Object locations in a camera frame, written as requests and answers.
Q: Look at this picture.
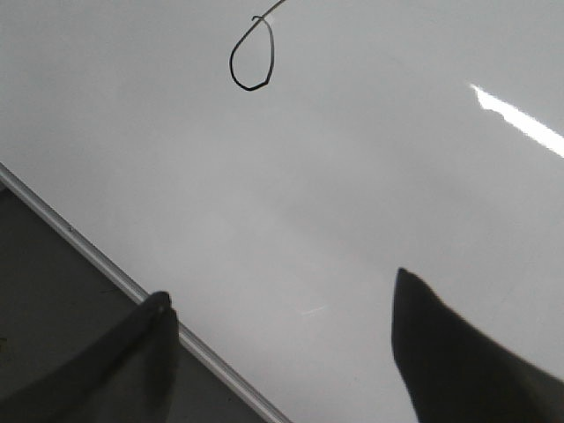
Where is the white glossy whiteboard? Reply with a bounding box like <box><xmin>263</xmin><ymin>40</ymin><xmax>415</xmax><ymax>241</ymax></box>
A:
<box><xmin>1</xmin><ymin>1</ymin><xmax>563</xmax><ymax>422</ymax></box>

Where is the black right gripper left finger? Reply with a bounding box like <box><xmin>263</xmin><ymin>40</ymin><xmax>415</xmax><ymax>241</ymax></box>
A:
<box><xmin>1</xmin><ymin>292</ymin><xmax>180</xmax><ymax>422</ymax></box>

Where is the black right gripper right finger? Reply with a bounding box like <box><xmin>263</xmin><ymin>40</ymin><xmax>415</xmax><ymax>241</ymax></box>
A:
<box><xmin>391</xmin><ymin>269</ymin><xmax>563</xmax><ymax>422</ymax></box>

